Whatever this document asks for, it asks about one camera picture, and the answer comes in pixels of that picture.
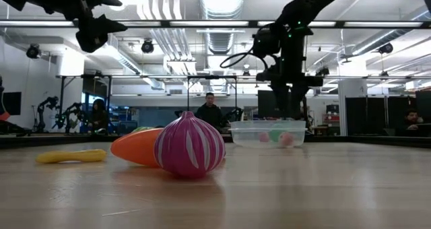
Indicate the black background robot arm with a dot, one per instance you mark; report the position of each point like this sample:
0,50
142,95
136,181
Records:
43,111
69,116

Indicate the yellow toy banana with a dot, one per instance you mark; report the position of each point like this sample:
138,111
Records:
70,156

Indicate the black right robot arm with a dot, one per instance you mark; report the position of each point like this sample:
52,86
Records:
309,6

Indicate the orange toy carrot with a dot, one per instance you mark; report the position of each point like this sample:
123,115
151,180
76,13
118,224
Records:
138,148

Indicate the silver ventilation duct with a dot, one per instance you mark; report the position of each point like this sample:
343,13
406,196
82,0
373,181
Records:
220,6

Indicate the black overhead frame bar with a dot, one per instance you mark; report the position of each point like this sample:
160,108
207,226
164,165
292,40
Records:
208,23

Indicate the pink toy raspberry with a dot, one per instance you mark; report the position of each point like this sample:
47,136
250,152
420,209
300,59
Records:
287,139
263,137

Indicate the black monitor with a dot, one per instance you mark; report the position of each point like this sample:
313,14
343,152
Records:
264,104

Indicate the black ceiling spotlight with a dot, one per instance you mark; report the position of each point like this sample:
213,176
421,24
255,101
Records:
147,46
386,48
33,51

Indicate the green toy cabbage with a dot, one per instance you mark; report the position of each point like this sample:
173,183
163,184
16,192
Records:
276,134

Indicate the purple striped toy onion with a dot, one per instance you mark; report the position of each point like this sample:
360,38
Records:
188,148

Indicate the clear plastic tupperware container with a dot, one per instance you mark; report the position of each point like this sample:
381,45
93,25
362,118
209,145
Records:
242,138

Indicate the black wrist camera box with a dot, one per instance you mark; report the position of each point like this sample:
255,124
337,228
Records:
266,43

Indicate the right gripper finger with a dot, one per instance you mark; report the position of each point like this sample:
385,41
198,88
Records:
280,102
299,102

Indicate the person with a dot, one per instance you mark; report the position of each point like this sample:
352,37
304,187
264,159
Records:
411,121
99,118
209,116

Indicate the black wall screen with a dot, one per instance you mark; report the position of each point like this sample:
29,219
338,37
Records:
12,103

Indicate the black partition panels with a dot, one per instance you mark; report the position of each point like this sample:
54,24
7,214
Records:
377,114

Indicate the white column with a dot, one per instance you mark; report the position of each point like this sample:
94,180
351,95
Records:
352,104

